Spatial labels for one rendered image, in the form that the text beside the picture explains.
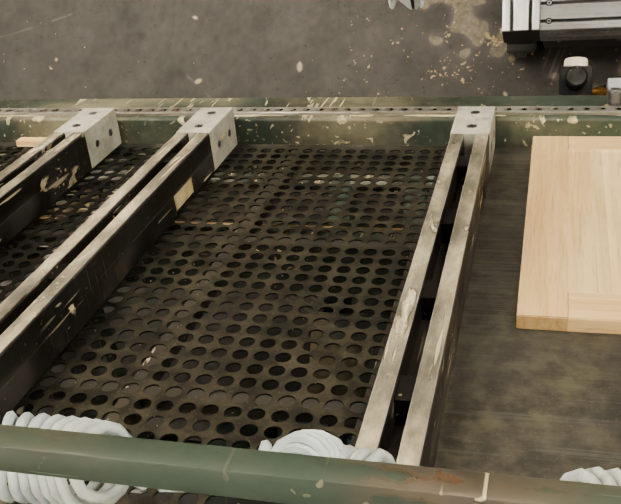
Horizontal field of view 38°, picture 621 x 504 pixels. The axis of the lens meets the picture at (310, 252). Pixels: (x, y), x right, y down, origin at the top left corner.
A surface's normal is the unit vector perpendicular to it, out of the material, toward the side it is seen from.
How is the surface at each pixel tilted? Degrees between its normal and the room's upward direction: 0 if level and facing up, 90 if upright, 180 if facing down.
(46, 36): 0
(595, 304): 57
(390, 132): 33
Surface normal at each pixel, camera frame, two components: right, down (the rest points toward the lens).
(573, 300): -0.09, -0.88
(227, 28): -0.26, -0.07
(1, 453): -0.25, 0.48
